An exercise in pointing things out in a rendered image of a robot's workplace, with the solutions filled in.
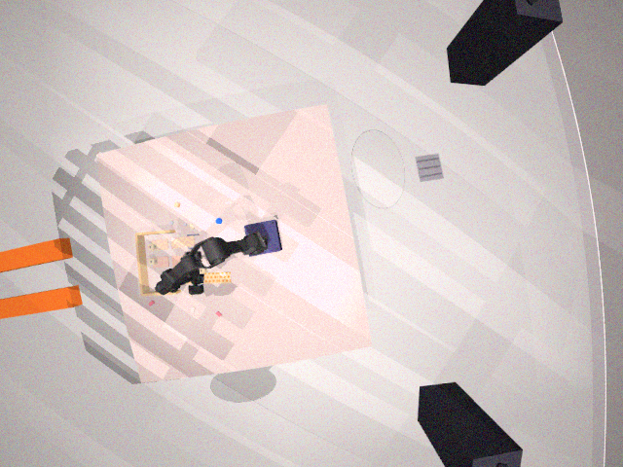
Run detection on yellow polka-dotted strip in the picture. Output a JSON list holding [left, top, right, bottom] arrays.
[[201, 272, 231, 284]]

